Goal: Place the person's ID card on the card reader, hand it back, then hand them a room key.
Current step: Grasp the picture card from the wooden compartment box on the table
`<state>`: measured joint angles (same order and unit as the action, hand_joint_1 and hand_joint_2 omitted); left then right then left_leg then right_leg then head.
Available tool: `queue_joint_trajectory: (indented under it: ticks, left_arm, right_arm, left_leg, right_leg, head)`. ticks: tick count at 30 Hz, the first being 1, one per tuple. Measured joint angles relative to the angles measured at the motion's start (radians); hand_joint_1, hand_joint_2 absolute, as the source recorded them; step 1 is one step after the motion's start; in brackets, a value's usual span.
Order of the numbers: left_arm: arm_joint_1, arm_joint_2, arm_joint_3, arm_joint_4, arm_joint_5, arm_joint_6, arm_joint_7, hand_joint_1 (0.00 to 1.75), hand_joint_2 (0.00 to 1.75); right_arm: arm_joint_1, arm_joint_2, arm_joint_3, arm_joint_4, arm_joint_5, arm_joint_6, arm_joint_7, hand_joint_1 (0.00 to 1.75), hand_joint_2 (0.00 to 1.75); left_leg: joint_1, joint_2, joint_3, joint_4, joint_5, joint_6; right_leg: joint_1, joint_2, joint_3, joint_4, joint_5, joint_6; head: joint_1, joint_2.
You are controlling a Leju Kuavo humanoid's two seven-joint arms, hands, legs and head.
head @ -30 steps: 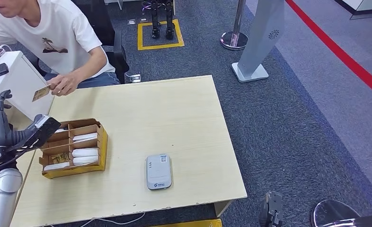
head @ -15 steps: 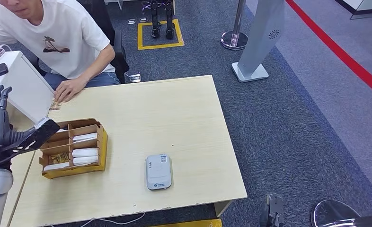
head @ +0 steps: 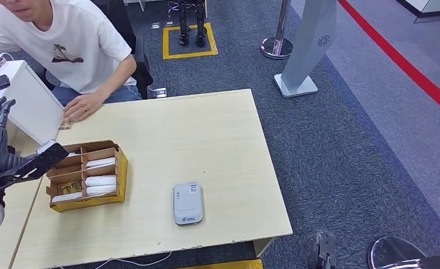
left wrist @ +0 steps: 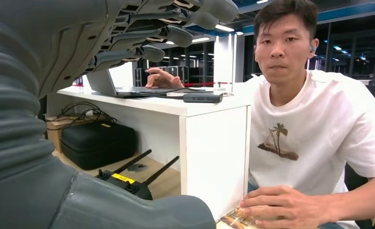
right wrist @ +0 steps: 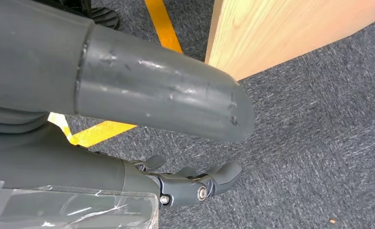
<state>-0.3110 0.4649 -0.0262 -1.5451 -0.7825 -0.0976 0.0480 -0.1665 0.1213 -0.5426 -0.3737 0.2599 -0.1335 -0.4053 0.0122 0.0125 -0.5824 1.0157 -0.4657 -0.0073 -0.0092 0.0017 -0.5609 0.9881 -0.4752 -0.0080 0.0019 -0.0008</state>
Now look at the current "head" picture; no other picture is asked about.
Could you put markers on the gold card packet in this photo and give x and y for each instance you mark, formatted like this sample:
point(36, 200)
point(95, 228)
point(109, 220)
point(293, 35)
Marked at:
point(71, 187)

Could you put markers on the white table leg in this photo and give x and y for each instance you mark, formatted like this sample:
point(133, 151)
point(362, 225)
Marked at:
point(141, 4)

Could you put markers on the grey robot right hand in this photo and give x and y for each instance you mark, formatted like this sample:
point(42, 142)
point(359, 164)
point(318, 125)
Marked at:
point(322, 250)

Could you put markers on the round chrome stanchion base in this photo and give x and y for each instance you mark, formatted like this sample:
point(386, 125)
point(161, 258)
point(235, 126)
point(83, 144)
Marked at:
point(393, 252)

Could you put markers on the grey standing kiosk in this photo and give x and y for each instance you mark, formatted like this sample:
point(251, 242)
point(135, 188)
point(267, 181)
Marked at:
point(308, 44)

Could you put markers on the small black humanoid robot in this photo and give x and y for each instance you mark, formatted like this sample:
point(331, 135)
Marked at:
point(183, 22)

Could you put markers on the person's left forearm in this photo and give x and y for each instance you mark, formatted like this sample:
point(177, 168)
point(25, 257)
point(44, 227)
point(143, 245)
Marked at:
point(118, 78)

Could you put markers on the light wooden desk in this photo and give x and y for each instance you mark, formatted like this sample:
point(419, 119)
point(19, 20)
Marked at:
point(205, 141)
point(16, 222)

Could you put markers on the metal floor socket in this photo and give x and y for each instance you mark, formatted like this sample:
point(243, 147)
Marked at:
point(170, 23)
point(159, 92)
point(156, 25)

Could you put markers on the chrome stanchion post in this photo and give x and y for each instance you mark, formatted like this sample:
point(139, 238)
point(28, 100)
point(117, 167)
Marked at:
point(276, 48)

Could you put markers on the white key card stack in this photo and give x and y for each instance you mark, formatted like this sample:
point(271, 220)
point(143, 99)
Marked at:
point(100, 162)
point(66, 197)
point(100, 181)
point(73, 154)
point(101, 190)

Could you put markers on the black office chair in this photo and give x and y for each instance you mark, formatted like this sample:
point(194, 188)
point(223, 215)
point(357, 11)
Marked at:
point(141, 70)

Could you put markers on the person's left hand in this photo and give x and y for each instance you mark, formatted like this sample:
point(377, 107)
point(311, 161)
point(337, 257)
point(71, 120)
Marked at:
point(84, 107)

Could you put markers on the white counter base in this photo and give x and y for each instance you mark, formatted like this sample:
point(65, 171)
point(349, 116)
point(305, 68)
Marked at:
point(433, 5)

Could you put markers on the white desk partition box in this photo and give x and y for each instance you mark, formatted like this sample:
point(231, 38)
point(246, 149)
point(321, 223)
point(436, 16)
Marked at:
point(31, 100)

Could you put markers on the grey card reader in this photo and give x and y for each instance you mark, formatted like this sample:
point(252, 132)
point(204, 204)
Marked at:
point(187, 204)

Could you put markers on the yellow floor tape strip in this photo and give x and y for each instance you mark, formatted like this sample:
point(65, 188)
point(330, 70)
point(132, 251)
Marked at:
point(235, 265)

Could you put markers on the person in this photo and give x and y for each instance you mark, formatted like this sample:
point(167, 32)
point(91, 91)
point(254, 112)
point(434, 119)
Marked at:
point(75, 29)

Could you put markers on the cardboard card organizer box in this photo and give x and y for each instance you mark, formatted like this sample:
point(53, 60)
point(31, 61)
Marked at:
point(71, 206)

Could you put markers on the red floor tape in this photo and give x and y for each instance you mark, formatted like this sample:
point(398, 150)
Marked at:
point(401, 63)

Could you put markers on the yellow square floor tape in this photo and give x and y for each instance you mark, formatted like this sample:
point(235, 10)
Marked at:
point(189, 55)

